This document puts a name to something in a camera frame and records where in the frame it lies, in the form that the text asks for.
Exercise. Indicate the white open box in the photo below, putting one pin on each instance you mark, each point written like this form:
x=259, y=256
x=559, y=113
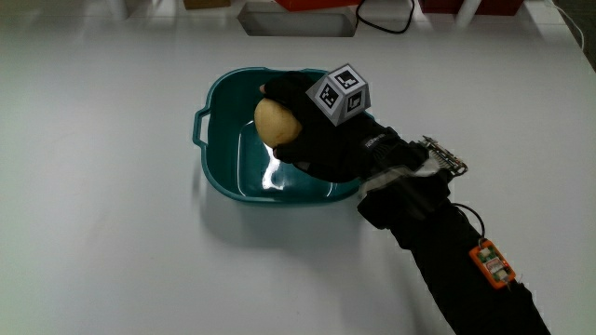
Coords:
x=298, y=23

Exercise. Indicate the person's right hand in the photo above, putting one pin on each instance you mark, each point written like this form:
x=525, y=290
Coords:
x=326, y=144

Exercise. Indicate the yellow potato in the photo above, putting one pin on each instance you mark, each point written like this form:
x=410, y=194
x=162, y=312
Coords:
x=275, y=124

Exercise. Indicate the dark red box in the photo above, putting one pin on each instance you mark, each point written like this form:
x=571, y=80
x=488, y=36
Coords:
x=493, y=6

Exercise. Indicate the orange sensor module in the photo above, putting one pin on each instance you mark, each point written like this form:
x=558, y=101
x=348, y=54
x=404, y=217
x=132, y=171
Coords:
x=492, y=265

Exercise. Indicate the teal plastic basin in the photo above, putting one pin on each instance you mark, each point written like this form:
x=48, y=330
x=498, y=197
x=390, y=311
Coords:
x=247, y=163

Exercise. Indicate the white post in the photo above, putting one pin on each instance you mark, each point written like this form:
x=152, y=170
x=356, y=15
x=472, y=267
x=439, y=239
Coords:
x=468, y=13

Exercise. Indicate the person's right forearm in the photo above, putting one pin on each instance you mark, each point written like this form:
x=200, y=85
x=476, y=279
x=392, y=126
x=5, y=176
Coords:
x=447, y=260

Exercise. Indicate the brown cardboard box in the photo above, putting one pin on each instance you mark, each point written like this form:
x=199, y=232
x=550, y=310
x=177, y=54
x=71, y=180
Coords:
x=207, y=4

